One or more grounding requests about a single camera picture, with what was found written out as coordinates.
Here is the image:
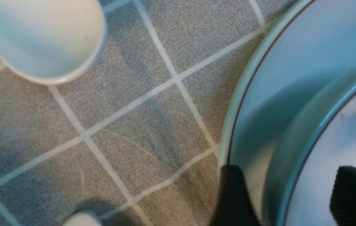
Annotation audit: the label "grey checked tablecloth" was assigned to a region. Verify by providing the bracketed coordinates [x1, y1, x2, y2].
[0, 0, 294, 226]

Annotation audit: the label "white ceramic spoon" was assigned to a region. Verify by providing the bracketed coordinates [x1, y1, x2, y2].
[62, 209, 103, 226]

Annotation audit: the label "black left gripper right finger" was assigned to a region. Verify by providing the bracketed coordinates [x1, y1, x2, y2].
[330, 166, 356, 226]

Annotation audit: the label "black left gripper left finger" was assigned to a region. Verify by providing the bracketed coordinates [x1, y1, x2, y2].
[210, 164, 260, 226]

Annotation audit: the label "large light blue plate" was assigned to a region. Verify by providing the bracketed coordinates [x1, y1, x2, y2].
[218, 0, 356, 226]

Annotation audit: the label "light blue shallow bowl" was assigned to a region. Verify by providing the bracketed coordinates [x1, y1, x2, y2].
[262, 68, 356, 226]

